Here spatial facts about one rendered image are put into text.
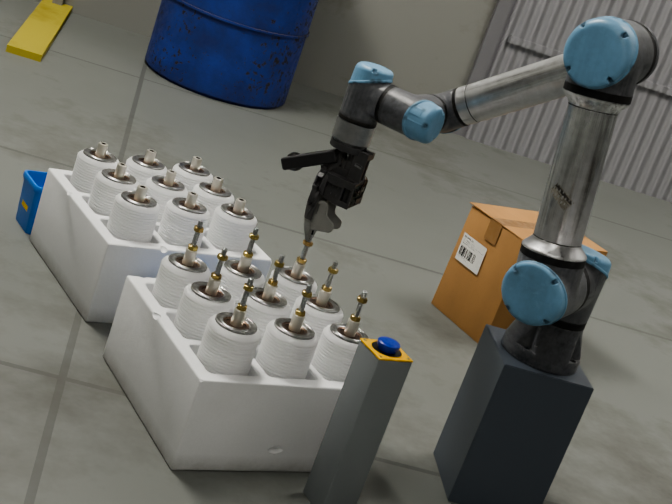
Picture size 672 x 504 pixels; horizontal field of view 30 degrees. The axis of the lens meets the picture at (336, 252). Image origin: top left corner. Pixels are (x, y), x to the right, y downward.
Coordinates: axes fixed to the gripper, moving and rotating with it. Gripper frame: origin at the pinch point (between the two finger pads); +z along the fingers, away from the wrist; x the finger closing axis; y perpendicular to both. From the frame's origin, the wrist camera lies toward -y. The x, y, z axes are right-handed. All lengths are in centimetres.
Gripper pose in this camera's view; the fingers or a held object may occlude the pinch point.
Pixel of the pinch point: (307, 232)
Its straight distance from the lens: 245.2
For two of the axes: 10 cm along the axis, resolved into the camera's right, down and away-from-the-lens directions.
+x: 3.7, -1.9, 9.1
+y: 8.7, 4.1, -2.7
